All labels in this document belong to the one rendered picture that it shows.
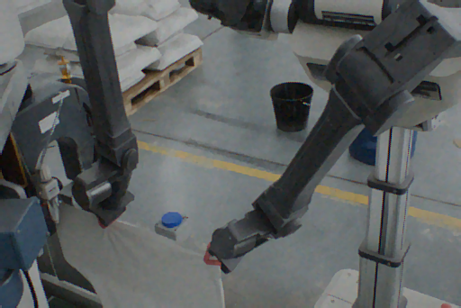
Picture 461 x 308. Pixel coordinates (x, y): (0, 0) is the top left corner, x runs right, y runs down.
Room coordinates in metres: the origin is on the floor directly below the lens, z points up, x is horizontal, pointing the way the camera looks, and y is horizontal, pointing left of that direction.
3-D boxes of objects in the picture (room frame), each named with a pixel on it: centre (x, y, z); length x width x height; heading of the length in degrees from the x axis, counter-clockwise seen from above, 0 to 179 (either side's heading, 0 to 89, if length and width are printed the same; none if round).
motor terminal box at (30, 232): (0.78, 0.37, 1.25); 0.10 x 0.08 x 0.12; 172
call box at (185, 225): (1.32, 0.17, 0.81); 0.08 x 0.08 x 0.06; 57
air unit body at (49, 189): (1.07, 0.41, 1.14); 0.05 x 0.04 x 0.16; 147
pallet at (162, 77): (4.40, 0.78, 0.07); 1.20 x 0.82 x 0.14; 149
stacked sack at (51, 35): (4.24, 1.10, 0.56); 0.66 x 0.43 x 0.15; 145
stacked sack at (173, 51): (4.55, 0.44, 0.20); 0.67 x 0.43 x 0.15; 147
